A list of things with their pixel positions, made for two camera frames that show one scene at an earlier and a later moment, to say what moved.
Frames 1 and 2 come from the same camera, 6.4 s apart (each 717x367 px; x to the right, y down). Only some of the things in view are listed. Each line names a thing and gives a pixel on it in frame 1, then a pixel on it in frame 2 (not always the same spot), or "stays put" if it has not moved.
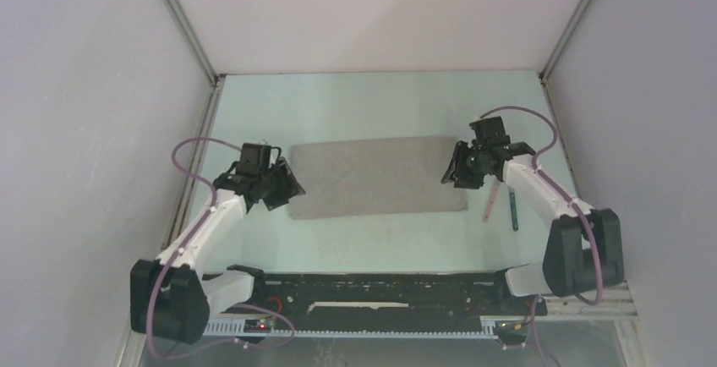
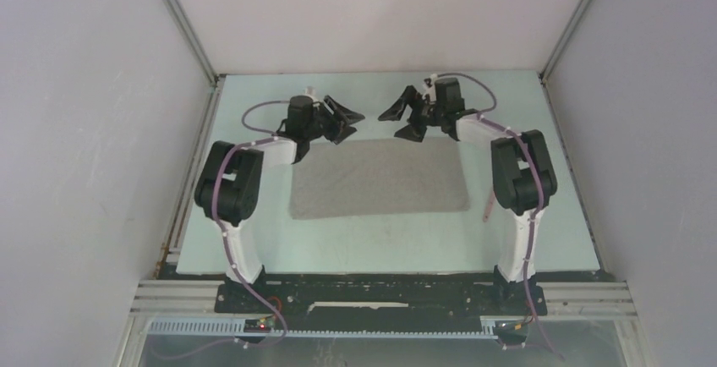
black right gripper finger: [457, 165] -> [408, 97]
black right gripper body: [477, 152] -> [431, 114]
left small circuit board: [257, 325] stays put
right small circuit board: [512, 327] stays put
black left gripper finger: [276, 190] -> [346, 131]
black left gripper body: [260, 177] -> [321, 123]
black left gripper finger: [292, 187] -> [345, 113]
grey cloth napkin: [363, 177] stays put
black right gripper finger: [470, 175] -> [414, 132]
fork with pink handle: [491, 201] stays put
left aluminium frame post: [188, 33] stays put
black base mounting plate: [386, 294] stays put
